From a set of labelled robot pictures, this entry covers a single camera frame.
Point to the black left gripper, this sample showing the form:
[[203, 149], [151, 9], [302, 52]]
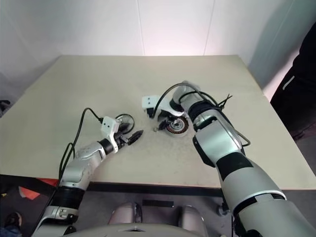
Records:
[[122, 141]]

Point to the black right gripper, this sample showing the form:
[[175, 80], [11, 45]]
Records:
[[164, 116]]

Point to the silver spoked rotor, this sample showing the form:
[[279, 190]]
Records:
[[130, 119]]

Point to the round motor housing with windings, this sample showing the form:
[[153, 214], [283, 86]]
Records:
[[181, 124]]

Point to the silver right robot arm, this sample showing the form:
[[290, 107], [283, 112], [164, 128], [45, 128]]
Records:
[[222, 138]]

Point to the black zip tie right arm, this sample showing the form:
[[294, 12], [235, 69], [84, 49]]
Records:
[[225, 100]]

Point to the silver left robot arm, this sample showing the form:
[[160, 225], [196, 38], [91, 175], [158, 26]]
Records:
[[81, 168]]

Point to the grey robot torso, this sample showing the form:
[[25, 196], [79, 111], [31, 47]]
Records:
[[138, 233]]

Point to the grey rounded robot leg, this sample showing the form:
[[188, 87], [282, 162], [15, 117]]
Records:
[[188, 218]]

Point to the grey caster wheel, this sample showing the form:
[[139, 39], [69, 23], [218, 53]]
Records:
[[222, 211]]

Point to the orange object on floor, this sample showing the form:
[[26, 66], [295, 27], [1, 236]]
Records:
[[29, 193]]

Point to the black object beside table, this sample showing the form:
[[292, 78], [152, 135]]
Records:
[[3, 106]]

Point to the person's leg with dark shoe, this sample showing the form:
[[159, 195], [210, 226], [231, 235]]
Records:
[[13, 218]]

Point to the person in black clothing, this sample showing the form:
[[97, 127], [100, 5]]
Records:
[[301, 93]]

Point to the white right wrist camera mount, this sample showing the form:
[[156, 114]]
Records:
[[150, 101]]

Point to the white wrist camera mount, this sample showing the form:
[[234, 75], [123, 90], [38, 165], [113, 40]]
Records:
[[150, 101], [109, 124]]

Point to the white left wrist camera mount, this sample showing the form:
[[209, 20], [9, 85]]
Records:
[[109, 124]]

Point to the black table frame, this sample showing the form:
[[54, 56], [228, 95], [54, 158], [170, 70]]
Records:
[[148, 188]]

